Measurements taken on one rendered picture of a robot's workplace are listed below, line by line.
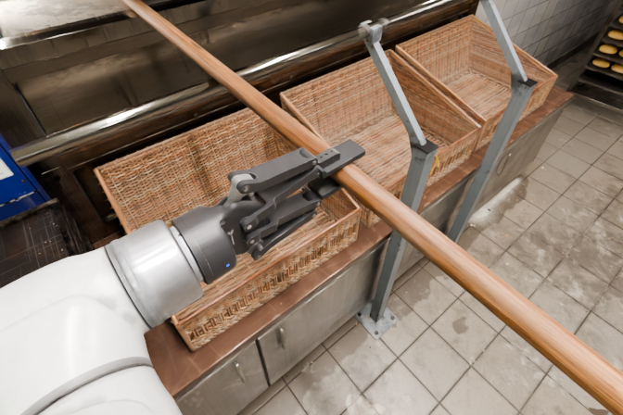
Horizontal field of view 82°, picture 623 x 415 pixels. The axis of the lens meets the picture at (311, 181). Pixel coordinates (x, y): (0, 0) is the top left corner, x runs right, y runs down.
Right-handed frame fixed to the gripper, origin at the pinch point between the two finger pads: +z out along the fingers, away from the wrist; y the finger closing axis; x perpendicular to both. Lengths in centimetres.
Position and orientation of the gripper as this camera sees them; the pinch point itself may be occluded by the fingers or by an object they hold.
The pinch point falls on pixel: (336, 169)
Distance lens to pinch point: 45.1
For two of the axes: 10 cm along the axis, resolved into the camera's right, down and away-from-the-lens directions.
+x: 6.2, 5.6, -5.5
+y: 0.0, 7.0, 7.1
